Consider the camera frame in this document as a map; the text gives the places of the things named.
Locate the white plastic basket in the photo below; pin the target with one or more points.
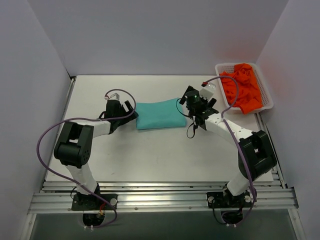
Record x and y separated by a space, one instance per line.
265 95

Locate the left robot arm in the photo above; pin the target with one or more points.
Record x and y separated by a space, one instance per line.
74 144

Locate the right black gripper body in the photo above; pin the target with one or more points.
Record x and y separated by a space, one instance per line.
189 94

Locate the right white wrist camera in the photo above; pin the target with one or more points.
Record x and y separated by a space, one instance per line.
207 91

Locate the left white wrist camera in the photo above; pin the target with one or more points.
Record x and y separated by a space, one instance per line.
114 96

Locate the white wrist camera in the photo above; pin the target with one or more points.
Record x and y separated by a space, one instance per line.
114 96
207 91

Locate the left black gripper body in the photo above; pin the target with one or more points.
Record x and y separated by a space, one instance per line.
126 113

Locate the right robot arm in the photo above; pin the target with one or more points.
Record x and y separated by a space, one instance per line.
256 156

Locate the aluminium mounting rail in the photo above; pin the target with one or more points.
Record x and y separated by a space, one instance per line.
54 198

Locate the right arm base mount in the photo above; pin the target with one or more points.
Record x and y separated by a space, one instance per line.
228 210

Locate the teal t-shirt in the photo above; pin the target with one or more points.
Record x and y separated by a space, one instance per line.
160 115

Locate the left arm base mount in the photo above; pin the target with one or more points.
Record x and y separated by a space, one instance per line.
82 203

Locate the orange t-shirt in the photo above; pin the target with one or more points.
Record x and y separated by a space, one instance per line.
249 96

